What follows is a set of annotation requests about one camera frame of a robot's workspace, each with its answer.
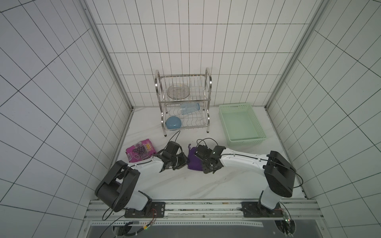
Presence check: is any purple square dishcloth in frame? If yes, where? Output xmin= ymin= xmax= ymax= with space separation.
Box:
xmin=188 ymin=144 xmax=202 ymax=171

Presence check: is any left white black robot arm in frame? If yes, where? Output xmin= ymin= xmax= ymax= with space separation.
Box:
xmin=95 ymin=141 xmax=189 ymax=217

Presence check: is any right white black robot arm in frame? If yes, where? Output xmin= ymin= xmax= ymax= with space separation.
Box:
xmin=195 ymin=145 xmax=296 ymax=218

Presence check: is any pink snack bag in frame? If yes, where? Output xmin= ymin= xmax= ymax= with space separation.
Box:
xmin=126 ymin=139 xmax=156 ymax=163

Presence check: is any blue bowl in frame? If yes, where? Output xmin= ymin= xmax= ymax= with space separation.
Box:
xmin=165 ymin=116 xmax=182 ymax=130

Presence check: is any green plastic basket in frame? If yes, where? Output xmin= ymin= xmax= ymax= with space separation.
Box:
xmin=219 ymin=103 xmax=267 ymax=147

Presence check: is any clear plastic bottle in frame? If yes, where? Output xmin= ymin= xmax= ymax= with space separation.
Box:
xmin=180 ymin=102 xmax=200 ymax=115

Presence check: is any steel two-tier dish rack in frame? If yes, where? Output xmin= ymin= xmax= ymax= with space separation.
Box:
xmin=154 ymin=68 xmax=212 ymax=136

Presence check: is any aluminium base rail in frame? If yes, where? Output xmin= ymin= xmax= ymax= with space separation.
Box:
xmin=84 ymin=199 xmax=323 ymax=222

